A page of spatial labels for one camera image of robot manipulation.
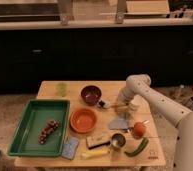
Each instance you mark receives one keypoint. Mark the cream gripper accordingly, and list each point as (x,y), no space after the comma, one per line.
(121,106)

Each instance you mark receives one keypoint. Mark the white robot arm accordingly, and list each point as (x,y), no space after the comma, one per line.
(178,115)

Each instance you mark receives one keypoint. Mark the dark maroon bowl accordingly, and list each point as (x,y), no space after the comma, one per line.
(91,95)

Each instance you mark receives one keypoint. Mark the orange red bowl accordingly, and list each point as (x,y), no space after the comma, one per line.
(83,120)

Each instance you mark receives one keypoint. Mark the wooden block brush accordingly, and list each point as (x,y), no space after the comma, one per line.
(97,140)

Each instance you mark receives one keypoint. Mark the white stacked cups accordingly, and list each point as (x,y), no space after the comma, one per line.
(133,106)

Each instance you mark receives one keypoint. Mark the grey folded cloth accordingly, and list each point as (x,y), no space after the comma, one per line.
(120,122)

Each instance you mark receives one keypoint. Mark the red tomato toy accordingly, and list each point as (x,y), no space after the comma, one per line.
(139,129)

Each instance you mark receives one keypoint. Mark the metal measuring cup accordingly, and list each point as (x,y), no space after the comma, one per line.
(118,140)

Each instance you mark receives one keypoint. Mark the wooden table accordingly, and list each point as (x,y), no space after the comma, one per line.
(152,155)

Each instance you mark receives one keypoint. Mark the green chili pepper toy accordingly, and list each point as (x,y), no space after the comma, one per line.
(139,149)

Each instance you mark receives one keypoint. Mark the yellow corn toy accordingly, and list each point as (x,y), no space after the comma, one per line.
(94,153)

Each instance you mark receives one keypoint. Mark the light green cup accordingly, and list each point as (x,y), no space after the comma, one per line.
(61,89)

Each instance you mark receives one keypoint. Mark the blue sponge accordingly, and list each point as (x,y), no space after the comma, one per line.
(70,147)

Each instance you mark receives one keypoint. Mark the brown grape bunch toy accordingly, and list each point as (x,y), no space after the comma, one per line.
(50,127)

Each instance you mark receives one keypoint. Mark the green plastic tray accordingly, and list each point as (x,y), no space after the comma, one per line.
(36,115)

